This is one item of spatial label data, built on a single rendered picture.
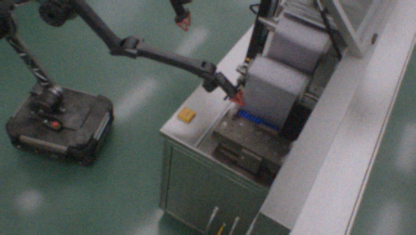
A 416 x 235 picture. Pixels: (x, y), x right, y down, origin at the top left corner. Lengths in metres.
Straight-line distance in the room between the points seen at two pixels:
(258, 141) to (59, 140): 1.47
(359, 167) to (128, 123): 2.14
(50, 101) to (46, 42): 1.20
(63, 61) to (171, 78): 0.96
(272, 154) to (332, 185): 0.58
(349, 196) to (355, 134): 0.26
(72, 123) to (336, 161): 1.96
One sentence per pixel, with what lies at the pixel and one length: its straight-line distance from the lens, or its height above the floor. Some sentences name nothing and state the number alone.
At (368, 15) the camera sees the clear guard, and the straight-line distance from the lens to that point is 1.54.
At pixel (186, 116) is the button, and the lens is 1.98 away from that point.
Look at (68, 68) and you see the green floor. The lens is 3.62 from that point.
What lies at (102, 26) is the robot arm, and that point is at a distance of 1.86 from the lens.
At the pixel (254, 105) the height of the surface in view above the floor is 1.09.
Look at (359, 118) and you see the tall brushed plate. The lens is 1.51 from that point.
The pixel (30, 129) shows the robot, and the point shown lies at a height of 0.24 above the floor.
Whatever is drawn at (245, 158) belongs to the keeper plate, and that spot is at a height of 0.98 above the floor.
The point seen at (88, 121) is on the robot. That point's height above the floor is 0.24.
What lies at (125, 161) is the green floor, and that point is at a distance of 2.92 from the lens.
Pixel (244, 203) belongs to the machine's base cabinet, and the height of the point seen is 0.69.
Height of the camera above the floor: 2.43
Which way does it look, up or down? 49 degrees down
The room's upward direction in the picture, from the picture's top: 11 degrees clockwise
